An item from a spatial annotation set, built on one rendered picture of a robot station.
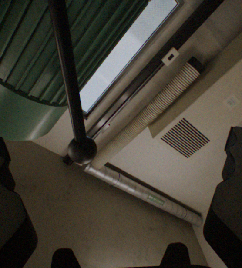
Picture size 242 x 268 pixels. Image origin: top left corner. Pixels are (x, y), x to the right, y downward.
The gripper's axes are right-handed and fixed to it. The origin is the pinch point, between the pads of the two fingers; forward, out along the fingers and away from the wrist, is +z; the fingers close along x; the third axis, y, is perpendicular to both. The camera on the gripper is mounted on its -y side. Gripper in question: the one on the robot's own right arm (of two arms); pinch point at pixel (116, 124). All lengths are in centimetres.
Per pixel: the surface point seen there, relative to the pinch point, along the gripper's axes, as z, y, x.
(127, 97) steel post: 156, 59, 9
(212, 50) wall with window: 166, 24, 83
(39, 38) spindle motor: 14.0, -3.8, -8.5
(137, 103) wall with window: 165, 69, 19
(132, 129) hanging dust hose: 149, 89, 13
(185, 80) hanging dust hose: 147, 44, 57
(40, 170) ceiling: 130, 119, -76
